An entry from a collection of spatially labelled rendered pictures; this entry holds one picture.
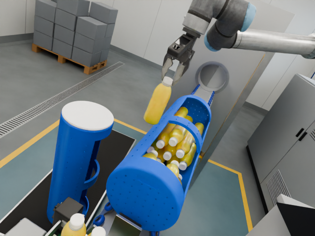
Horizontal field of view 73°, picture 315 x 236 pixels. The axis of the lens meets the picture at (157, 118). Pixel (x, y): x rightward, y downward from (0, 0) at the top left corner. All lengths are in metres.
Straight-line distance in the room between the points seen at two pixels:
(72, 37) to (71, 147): 3.32
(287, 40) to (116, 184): 0.93
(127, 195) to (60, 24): 3.91
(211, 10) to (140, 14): 5.14
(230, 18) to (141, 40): 5.18
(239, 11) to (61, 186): 1.28
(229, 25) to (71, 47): 3.77
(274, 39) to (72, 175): 1.23
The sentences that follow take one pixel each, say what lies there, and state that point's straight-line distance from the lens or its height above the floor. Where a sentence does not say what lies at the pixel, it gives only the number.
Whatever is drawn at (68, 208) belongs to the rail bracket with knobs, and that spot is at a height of 1.00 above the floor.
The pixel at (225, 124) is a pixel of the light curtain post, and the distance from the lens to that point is 2.10.
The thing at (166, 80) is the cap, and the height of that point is 1.44.
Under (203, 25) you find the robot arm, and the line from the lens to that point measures 0.82.
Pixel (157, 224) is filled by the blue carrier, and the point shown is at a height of 1.04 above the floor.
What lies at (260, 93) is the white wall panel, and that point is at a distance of 6.18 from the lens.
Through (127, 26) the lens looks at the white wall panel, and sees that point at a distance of 6.05.
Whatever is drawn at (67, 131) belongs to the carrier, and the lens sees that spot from 1.18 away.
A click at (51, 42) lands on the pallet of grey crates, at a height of 0.30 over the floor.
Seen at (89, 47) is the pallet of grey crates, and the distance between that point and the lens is 4.21.
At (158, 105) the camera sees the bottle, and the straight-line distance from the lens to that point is 0.85.
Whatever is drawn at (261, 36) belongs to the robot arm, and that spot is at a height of 1.71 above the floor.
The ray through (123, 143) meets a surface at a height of 0.15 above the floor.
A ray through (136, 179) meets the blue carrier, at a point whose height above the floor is 1.18.
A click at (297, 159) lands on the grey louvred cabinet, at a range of 2.82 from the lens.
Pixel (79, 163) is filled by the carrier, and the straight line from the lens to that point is 1.28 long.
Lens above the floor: 1.71
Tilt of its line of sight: 29 degrees down
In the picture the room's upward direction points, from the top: 22 degrees clockwise
